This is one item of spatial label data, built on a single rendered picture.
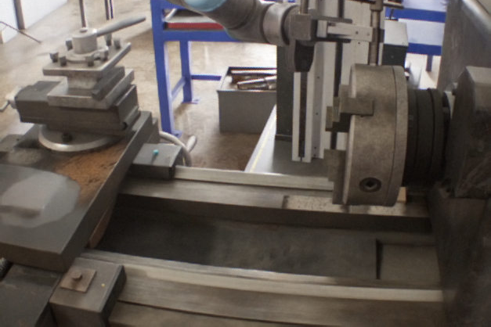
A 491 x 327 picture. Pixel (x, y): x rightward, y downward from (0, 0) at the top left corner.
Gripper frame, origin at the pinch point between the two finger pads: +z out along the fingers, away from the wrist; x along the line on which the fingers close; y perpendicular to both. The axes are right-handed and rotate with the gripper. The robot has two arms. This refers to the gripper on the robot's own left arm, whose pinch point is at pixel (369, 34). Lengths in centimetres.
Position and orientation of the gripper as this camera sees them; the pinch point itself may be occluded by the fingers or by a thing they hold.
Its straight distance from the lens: 92.4
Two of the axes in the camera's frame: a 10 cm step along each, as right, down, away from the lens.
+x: 7.0, -1.3, 7.0
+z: 7.1, 2.2, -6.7
